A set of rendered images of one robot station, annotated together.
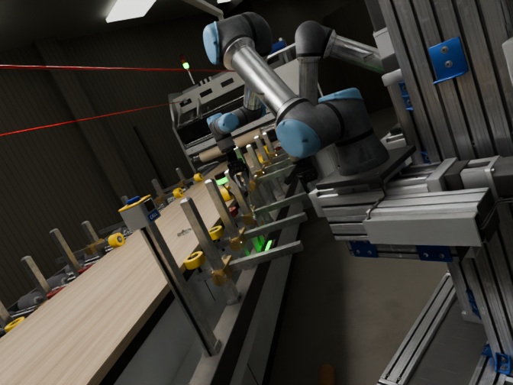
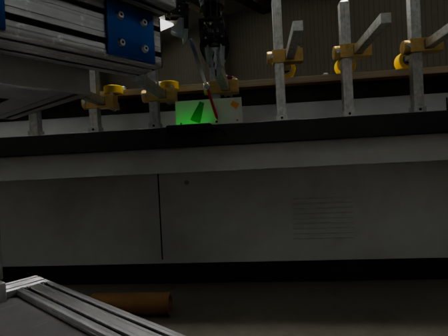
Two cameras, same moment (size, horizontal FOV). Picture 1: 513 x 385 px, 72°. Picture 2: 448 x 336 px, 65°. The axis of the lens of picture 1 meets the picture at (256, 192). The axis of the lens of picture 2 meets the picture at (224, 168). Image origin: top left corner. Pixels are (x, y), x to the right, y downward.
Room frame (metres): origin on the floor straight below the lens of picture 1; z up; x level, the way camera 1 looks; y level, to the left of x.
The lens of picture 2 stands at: (1.43, -1.28, 0.55)
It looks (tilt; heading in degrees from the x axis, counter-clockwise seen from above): 1 degrees down; 77
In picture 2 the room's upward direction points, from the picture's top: 3 degrees counter-clockwise
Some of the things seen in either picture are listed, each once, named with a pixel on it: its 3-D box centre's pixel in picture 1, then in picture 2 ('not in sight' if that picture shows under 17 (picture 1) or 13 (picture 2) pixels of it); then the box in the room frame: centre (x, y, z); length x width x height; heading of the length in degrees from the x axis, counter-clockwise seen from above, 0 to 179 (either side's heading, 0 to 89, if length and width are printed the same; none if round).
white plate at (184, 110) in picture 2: (260, 234); (208, 112); (1.68, 0.07, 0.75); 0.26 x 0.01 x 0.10; 162
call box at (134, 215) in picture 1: (140, 214); not in sight; (0.99, 0.32, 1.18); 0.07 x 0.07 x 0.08; 72
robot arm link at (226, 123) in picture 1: (230, 122); not in sight; (1.50, -0.02, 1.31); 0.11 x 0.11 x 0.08; 21
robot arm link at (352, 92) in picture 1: (343, 113); not in sight; (1.02, -0.32, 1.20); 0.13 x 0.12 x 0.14; 111
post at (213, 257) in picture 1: (213, 257); (93, 85); (1.24, 0.24, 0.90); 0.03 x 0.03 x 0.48; 72
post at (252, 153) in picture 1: (263, 179); (346, 65); (2.19, -0.08, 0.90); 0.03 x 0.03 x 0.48; 72
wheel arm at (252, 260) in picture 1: (247, 262); (93, 98); (1.24, 0.14, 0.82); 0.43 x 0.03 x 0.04; 72
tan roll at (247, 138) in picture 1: (246, 139); not in sight; (4.12, -0.14, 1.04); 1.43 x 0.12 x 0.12; 72
